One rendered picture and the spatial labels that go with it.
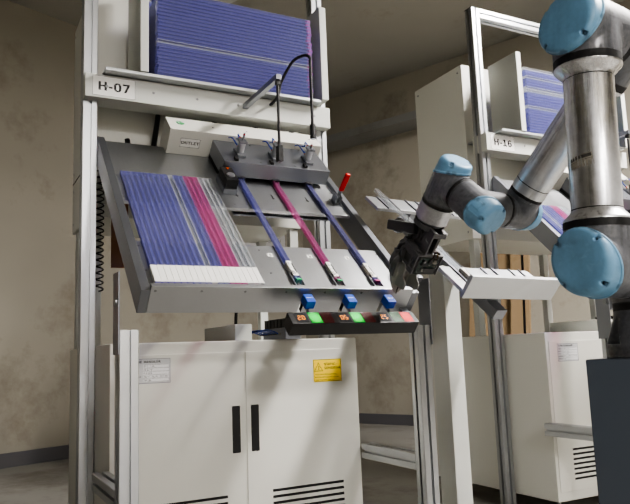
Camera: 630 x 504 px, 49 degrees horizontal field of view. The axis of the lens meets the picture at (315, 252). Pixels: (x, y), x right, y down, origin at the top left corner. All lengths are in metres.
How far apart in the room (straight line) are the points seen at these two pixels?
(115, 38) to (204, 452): 1.28
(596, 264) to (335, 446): 1.03
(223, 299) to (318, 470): 0.65
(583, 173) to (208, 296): 0.79
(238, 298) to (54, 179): 3.25
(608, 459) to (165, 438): 1.02
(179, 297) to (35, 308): 3.05
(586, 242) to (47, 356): 3.74
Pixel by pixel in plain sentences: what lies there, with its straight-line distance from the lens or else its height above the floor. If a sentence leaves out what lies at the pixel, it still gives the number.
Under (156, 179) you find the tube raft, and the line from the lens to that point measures 1.88.
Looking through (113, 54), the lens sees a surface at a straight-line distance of 2.30.
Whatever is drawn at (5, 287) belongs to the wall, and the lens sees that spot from 4.42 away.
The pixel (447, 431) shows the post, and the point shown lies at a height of 0.35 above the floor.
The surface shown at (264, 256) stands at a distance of 1.69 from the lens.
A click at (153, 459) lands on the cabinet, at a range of 1.80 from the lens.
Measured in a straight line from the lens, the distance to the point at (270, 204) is 1.93.
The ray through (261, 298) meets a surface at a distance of 1.55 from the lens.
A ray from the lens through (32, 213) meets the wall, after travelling 4.56.
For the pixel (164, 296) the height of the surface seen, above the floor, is 0.71.
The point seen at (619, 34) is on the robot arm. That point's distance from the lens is 1.35.
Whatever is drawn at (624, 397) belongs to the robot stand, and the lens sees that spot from 1.32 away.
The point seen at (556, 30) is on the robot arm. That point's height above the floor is 1.12.
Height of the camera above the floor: 0.58
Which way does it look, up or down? 8 degrees up
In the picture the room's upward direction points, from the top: 2 degrees counter-clockwise
